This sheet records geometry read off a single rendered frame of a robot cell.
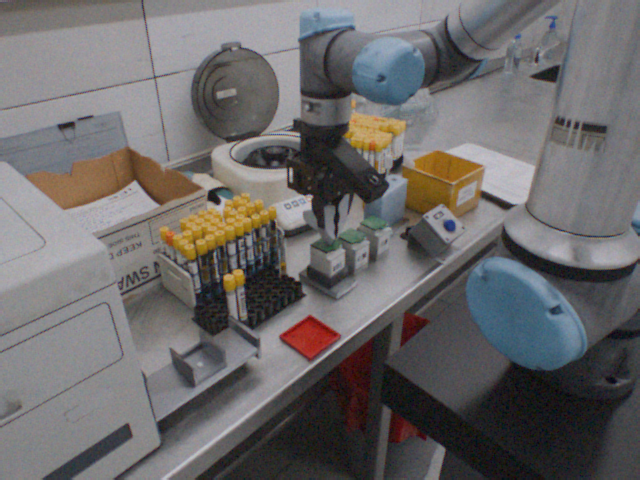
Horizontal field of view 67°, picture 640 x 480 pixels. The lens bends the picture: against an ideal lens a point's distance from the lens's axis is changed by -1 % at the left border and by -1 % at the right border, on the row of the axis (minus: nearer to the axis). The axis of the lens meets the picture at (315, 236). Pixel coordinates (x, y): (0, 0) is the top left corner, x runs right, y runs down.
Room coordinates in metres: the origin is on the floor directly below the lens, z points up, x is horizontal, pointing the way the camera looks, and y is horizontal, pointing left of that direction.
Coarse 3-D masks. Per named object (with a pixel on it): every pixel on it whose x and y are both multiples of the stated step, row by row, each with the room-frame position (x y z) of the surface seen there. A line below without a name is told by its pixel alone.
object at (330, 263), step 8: (312, 248) 0.70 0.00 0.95; (312, 256) 0.70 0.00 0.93; (320, 256) 0.69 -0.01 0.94; (328, 256) 0.68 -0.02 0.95; (336, 256) 0.68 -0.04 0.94; (344, 256) 0.70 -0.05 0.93; (312, 264) 0.70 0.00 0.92; (320, 264) 0.69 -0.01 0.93; (328, 264) 0.67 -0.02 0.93; (336, 264) 0.68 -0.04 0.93; (328, 272) 0.67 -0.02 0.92; (336, 272) 0.68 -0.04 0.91
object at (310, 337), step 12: (300, 324) 0.59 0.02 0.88; (312, 324) 0.59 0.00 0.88; (324, 324) 0.58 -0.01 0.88; (288, 336) 0.56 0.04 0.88; (300, 336) 0.56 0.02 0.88; (312, 336) 0.56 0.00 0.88; (324, 336) 0.56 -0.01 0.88; (336, 336) 0.56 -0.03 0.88; (300, 348) 0.53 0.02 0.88; (312, 348) 0.54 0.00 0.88; (324, 348) 0.53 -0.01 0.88
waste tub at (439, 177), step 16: (416, 160) 1.03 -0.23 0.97; (432, 160) 1.07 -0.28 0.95; (448, 160) 1.05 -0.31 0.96; (464, 160) 1.03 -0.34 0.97; (416, 176) 0.97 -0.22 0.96; (432, 176) 0.94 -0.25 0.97; (448, 176) 1.05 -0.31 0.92; (464, 176) 1.02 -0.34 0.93; (480, 176) 0.98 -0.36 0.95; (416, 192) 0.96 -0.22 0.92; (432, 192) 0.93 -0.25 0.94; (448, 192) 0.91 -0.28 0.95; (464, 192) 0.94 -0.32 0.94; (480, 192) 0.99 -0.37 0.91; (416, 208) 0.96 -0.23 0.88; (432, 208) 0.93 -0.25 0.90; (448, 208) 0.90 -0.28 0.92; (464, 208) 0.95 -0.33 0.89
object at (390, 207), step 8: (392, 176) 0.93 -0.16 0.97; (392, 184) 0.90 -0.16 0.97; (400, 184) 0.90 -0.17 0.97; (392, 192) 0.87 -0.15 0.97; (400, 192) 0.90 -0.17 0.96; (376, 200) 0.85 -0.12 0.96; (384, 200) 0.85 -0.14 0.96; (392, 200) 0.87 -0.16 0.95; (400, 200) 0.90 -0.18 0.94; (368, 208) 0.86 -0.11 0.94; (376, 208) 0.85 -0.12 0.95; (384, 208) 0.85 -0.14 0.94; (392, 208) 0.88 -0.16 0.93; (400, 208) 0.90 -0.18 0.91; (368, 216) 0.86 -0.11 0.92; (376, 216) 0.85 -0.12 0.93; (384, 216) 0.85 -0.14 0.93; (392, 216) 0.88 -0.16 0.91; (400, 216) 0.91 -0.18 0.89; (392, 224) 0.88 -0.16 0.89; (400, 224) 0.89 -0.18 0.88; (392, 232) 0.86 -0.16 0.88
